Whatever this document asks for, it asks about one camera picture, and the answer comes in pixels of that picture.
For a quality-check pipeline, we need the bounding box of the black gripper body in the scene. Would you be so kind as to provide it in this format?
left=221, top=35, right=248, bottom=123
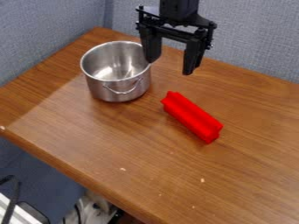
left=137, top=0, right=218, bottom=49

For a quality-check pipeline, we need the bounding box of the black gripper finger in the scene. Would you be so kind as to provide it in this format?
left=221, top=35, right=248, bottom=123
left=182, top=38, right=206, bottom=75
left=139, top=27, right=164, bottom=63

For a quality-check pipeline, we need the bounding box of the metal pot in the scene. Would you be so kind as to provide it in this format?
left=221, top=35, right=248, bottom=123
left=79, top=41, right=151, bottom=102

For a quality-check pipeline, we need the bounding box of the red plastic block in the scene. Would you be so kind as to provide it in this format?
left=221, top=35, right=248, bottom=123
left=162, top=91, right=224, bottom=144

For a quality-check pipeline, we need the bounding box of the white object under table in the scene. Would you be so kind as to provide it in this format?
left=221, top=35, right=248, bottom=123
left=61, top=191, right=118, bottom=224

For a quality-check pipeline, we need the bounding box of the white striped object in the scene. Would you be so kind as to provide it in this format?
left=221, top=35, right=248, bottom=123
left=0, top=193, right=51, bottom=224

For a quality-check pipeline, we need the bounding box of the black strap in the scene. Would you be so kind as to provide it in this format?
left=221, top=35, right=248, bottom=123
left=0, top=174, right=22, bottom=224

